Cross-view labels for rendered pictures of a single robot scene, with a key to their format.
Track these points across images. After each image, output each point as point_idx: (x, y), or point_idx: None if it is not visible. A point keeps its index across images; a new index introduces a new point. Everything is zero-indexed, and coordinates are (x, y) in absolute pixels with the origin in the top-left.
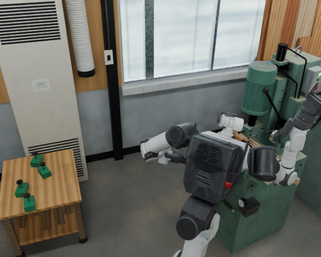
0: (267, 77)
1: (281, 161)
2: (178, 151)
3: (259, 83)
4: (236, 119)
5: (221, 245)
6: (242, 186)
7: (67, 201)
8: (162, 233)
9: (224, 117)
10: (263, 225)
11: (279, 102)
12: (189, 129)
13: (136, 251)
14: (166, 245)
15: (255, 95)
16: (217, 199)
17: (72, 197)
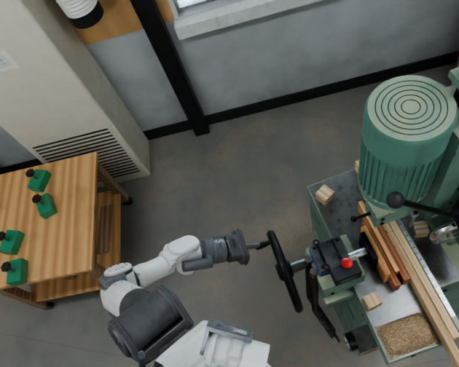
0: (413, 154)
1: None
2: (217, 247)
3: (389, 162)
4: (243, 362)
5: (339, 330)
6: (355, 310)
7: (71, 270)
8: (246, 291)
9: (210, 354)
10: None
11: None
12: (154, 325)
13: (201, 319)
14: (249, 315)
15: (380, 178)
16: None
17: (79, 263)
